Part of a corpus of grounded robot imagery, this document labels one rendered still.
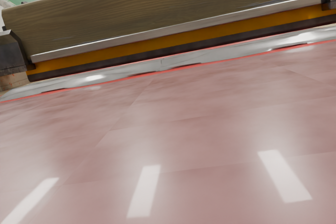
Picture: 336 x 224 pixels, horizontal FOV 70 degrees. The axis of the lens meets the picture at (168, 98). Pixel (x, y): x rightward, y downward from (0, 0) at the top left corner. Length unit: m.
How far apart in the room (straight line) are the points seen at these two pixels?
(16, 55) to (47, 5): 0.08
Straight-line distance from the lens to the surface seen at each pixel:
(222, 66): 0.17
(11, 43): 0.37
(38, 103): 0.19
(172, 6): 0.30
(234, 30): 0.32
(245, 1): 0.31
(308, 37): 0.24
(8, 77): 0.44
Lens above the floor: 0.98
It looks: 13 degrees down
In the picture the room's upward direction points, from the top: 12 degrees counter-clockwise
